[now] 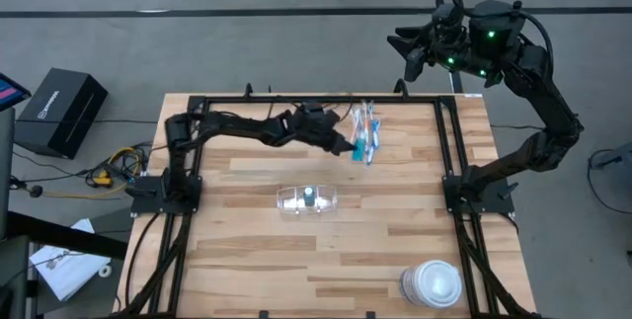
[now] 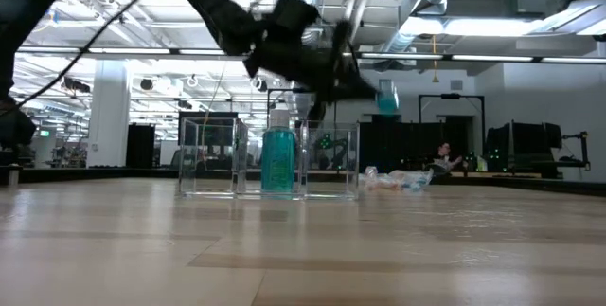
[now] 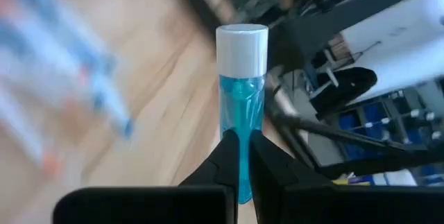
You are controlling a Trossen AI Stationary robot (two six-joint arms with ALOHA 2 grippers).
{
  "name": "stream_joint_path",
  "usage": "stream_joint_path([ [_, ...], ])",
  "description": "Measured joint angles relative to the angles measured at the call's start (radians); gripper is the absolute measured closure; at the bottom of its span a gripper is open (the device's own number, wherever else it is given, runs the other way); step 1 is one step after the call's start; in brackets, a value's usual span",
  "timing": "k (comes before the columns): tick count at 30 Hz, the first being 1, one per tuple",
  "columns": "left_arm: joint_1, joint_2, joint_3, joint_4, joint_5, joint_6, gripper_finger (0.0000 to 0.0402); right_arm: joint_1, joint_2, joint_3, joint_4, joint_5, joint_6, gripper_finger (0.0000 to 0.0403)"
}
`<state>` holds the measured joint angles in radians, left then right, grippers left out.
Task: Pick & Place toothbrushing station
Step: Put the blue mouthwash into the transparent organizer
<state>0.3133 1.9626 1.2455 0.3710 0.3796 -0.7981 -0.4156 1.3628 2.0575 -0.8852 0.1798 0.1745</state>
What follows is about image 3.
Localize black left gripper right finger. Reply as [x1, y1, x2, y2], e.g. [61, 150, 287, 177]
[248, 129, 444, 224]

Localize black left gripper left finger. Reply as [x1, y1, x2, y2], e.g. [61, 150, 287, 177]
[51, 129, 241, 224]

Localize blue toothbrush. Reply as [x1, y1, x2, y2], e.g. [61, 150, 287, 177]
[0, 19, 105, 112]
[13, 0, 136, 140]

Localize blue mouthwash bottle white cap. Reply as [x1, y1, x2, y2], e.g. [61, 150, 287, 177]
[215, 23, 270, 205]

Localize orange toothbrush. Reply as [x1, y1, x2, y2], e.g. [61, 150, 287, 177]
[0, 85, 69, 182]

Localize blue storage bins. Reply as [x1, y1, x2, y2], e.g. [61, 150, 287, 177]
[338, 78, 444, 187]

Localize black rounded object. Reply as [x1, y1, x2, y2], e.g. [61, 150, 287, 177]
[309, 67, 378, 121]

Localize white panel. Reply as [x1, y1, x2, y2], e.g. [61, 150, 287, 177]
[341, 0, 444, 105]

